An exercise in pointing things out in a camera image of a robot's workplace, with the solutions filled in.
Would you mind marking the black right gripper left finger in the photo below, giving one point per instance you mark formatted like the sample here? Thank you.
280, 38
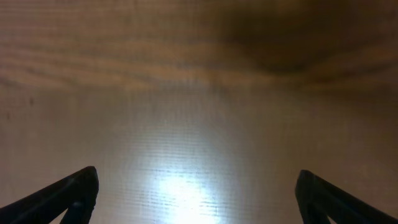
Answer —
74, 196

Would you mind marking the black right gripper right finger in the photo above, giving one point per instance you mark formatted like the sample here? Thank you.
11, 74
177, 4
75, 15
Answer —
322, 202

